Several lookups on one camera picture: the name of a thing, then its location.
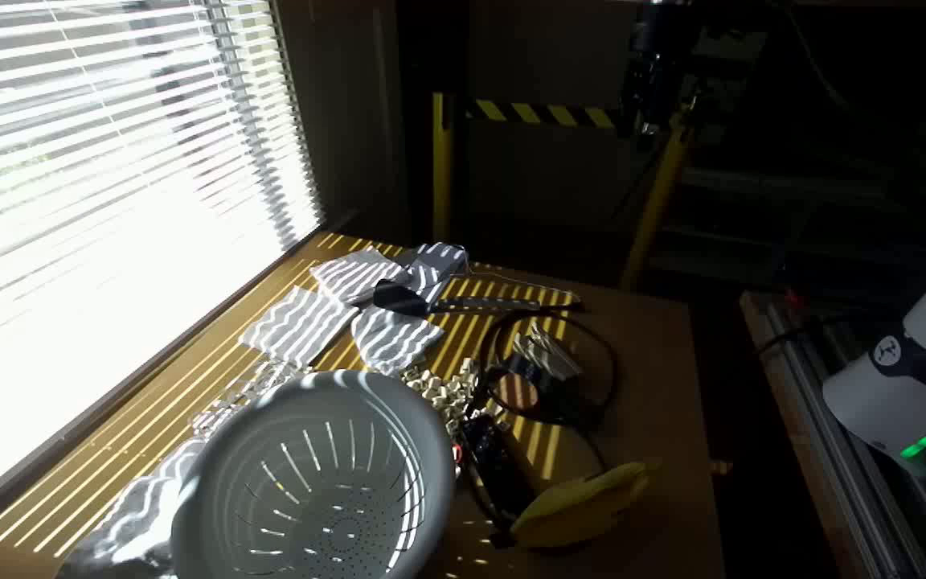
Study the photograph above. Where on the white crumpled cloth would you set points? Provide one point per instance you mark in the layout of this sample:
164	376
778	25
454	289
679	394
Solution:
141	503

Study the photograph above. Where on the yellow black striped bar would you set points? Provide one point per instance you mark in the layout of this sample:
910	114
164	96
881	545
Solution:
544	112

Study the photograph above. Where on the white plastic colander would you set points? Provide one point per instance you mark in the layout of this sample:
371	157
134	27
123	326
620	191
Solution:
314	485

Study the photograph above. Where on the slanted yellow post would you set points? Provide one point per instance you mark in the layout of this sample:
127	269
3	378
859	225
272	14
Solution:
656	203

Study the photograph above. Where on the white green device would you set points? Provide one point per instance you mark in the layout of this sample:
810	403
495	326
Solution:
838	471

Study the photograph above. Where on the reddish brown round disc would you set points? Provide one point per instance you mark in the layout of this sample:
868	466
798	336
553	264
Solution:
517	392

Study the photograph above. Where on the small white letter block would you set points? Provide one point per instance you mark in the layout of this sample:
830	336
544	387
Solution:
486	409
448	394
471	370
422	378

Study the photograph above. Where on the white folded cloth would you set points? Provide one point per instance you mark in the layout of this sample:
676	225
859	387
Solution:
393	341
353	275
298	323
435	263

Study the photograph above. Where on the large white window blind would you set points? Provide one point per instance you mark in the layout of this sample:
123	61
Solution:
110	194

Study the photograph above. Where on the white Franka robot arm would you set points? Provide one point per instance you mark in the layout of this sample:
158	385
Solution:
913	366

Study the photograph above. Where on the grey and black stapler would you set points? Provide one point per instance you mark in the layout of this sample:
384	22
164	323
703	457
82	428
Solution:
544	349

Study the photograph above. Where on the black camera on stand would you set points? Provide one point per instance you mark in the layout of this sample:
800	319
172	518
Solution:
656	53

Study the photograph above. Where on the yellow banana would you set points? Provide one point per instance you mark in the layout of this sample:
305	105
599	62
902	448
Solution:
581	503

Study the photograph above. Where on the upright yellow post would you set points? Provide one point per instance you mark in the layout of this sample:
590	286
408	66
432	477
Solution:
441	161

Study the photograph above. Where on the black remote control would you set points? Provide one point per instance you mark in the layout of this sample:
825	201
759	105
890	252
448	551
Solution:
491	463

